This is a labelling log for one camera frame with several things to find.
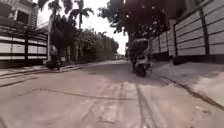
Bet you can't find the pale concrete verge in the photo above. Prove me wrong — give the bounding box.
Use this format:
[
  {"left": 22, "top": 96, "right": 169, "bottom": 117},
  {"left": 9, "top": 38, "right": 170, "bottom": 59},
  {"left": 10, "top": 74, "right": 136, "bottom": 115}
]
[{"left": 150, "top": 60, "right": 224, "bottom": 108}]

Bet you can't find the slender palm tree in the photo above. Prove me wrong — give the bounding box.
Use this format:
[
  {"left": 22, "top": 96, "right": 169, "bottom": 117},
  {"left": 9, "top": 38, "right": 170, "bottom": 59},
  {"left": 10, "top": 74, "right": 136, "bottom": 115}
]
[{"left": 68, "top": 0, "right": 95, "bottom": 61}]

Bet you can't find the white and black slatted gate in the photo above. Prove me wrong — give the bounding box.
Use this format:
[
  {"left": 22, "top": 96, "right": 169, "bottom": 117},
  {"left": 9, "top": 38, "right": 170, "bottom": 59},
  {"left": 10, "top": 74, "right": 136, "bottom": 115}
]
[{"left": 0, "top": 25, "right": 50, "bottom": 68}]

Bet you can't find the grey concrete road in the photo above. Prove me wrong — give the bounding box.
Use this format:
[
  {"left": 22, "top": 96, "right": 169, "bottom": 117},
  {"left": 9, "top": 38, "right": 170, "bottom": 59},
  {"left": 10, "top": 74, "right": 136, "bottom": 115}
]
[{"left": 0, "top": 59, "right": 224, "bottom": 128}]

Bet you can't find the large dark tree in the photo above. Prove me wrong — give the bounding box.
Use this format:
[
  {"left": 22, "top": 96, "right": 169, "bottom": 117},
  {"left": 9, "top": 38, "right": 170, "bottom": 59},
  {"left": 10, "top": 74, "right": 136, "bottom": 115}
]
[{"left": 97, "top": 0, "right": 178, "bottom": 56}]

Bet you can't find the white slatted fence wall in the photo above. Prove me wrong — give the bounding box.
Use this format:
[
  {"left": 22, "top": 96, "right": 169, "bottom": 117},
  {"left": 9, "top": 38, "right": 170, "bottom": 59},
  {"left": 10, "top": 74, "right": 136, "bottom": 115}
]
[{"left": 149, "top": 0, "right": 224, "bottom": 64}]

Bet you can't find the green hedge of bushes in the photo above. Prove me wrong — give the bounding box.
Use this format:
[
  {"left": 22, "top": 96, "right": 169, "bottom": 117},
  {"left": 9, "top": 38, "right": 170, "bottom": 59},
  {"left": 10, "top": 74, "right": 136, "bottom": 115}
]
[{"left": 73, "top": 28, "right": 120, "bottom": 63}]

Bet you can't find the concrete sidewalk strip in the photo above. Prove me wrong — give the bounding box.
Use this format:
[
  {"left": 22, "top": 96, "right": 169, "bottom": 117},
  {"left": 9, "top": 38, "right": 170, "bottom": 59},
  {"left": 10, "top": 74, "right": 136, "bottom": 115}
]
[{"left": 0, "top": 61, "right": 83, "bottom": 81}]

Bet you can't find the grey building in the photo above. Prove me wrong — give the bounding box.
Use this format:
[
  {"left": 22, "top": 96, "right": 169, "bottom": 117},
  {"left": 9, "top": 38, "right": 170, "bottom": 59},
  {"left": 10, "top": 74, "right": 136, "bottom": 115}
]
[{"left": 0, "top": 0, "right": 40, "bottom": 31}]

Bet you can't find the dark potted plant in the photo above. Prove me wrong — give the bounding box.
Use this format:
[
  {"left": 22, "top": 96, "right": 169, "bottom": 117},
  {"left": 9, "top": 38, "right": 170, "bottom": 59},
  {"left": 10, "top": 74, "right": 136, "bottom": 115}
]
[{"left": 45, "top": 53, "right": 62, "bottom": 71}]

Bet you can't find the tall palm tree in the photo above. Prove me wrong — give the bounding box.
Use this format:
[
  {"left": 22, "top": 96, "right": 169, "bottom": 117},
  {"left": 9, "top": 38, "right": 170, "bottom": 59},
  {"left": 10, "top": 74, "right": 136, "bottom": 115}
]
[{"left": 37, "top": 0, "right": 78, "bottom": 63}]

